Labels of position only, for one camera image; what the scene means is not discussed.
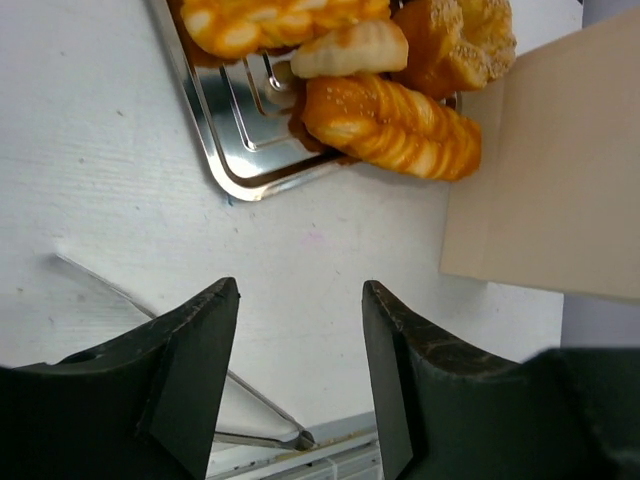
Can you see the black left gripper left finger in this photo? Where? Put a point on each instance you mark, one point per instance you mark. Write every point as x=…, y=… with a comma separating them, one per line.
x=62, y=421

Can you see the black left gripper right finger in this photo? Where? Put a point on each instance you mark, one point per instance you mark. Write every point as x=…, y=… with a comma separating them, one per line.
x=446, y=409

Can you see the silver metal tongs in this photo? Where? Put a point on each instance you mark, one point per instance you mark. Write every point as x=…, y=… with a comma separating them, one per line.
x=179, y=359

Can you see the cream paper bag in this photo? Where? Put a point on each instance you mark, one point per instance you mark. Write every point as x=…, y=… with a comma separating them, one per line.
x=554, y=204

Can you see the twisted fake bread front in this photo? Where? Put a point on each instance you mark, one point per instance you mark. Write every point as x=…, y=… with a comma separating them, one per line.
x=388, y=125

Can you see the twisted fake bread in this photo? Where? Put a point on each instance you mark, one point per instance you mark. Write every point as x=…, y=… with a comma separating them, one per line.
x=388, y=125
x=231, y=30

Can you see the round sesame fake bread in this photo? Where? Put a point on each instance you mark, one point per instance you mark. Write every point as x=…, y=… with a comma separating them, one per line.
x=455, y=45

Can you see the pale shell fake bread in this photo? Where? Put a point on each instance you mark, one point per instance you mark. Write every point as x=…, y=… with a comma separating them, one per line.
x=372, y=46

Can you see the twisted fake bread middle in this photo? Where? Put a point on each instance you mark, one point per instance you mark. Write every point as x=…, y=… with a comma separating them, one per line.
x=231, y=30

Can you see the silver metal tray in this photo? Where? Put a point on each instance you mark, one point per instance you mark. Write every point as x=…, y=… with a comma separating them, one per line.
x=244, y=114

